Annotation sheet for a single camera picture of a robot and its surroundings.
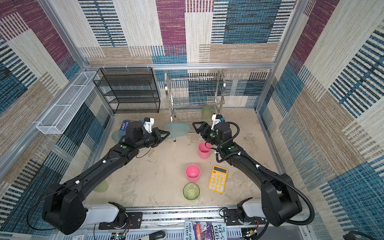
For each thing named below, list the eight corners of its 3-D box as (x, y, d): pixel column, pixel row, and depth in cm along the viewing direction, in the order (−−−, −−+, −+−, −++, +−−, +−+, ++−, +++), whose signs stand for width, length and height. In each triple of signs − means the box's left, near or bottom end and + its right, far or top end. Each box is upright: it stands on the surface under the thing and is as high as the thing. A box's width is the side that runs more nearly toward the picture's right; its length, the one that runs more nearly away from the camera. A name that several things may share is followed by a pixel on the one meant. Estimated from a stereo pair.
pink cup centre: (191, 186, 85) (190, 180, 77) (184, 174, 89) (183, 167, 82) (202, 180, 87) (203, 173, 80) (195, 168, 92) (195, 161, 84)
